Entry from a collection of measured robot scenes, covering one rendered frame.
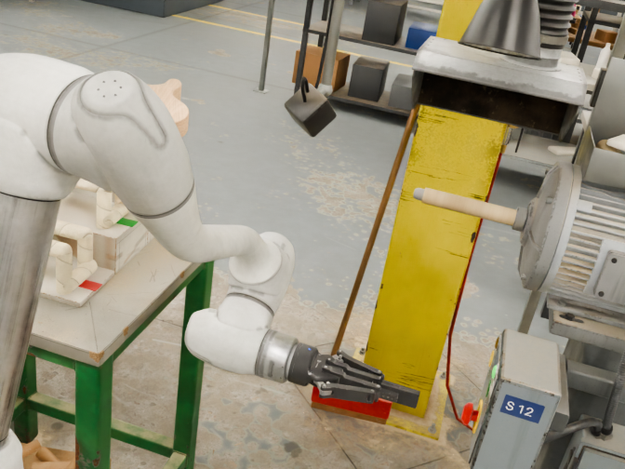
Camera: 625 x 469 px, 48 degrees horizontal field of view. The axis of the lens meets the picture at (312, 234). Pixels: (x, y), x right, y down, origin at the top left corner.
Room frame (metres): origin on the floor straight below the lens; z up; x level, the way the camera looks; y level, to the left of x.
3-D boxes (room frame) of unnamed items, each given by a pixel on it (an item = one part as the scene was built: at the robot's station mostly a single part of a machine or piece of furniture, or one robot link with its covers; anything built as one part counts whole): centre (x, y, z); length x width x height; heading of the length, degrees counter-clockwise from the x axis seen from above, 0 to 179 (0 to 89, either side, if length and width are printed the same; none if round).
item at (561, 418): (1.05, -0.48, 1.02); 0.19 x 0.04 x 0.04; 168
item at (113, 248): (1.43, 0.54, 0.98); 0.27 x 0.16 x 0.09; 81
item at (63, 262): (1.21, 0.49, 0.99); 0.03 x 0.03 x 0.09
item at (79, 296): (1.27, 0.56, 0.94); 0.27 x 0.15 x 0.01; 81
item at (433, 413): (2.28, -0.43, 0.02); 0.40 x 0.40 x 0.02; 78
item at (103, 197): (1.37, 0.46, 1.07); 0.03 x 0.03 x 0.09
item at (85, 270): (1.25, 0.47, 0.96); 0.11 x 0.03 x 0.03; 171
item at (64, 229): (1.31, 0.56, 1.04); 0.20 x 0.03 x 0.03; 80
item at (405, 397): (1.02, -0.20, 0.97); 0.07 x 0.01 x 0.03; 78
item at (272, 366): (1.07, 0.02, 0.97); 0.09 x 0.06 x 0.09; 168
